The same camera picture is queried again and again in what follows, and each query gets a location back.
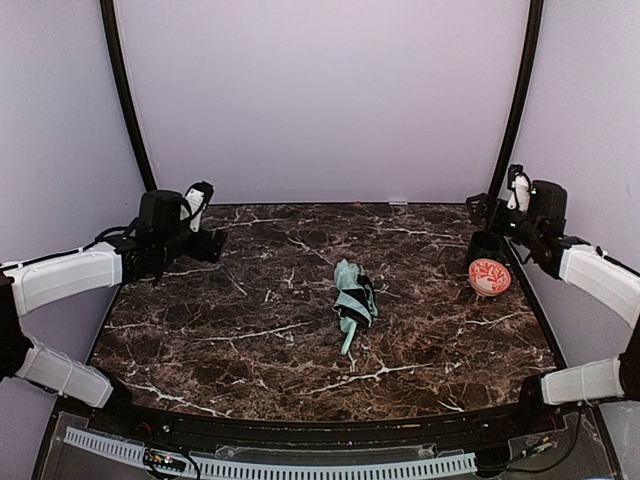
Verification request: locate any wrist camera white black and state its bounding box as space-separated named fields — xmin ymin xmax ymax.
xmin=507 ymin=164 xmax=532 ymax=213
xmin=180 ymin=181 xmax=214 ymax=233

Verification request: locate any black corner post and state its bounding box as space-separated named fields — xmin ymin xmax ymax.
xmin=487 ymin=0 xmax=544 ymax=204
xmin=99 ymin=0 xmax=157 ymax=191

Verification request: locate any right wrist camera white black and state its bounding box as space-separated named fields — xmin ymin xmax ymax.
xmin=507 ymin=164 xmax=532 ymax=213

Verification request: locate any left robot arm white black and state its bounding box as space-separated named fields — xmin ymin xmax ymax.
xmin=1 ymin=182 xmax=226 ymax=409

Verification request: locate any left black corner post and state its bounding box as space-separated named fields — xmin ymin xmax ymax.
xmin=99 ymin=0 xmax=157 ymax=191

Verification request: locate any mint green folding umbrella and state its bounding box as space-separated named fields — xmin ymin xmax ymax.
xmin=333 ymin=259 xmax=379 ymax=355

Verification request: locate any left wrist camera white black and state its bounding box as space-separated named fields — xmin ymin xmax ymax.
xmin=180 ymin=181 xmax=214 ymax=233

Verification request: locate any red white patterned bowl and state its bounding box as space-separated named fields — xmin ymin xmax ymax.
xmin=468 ymin=258 xmax=512 ymax=297

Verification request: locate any right black corner post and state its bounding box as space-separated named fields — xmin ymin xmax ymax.
xmin=487 ymin=0 xmax=544 ymax=204

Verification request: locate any dark green cup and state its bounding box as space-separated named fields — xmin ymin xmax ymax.
xmin=466 ymin=230 xmax=502 ymax=266

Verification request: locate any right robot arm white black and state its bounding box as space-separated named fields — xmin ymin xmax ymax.
xmin=465 ymin=173 xmax=639 ymax=408

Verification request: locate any grey slotted cable duct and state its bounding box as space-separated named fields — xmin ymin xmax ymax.
xmin=63 ymin=427 xmax=477 ymax=479

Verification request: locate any small green circuit board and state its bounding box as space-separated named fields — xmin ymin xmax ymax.
xmin=142 ymin=448 xmax=187 ymax=474

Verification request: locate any black front frame rail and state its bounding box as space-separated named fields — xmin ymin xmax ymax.
xmin=53 ymin=399 xmax=577 ymax=453

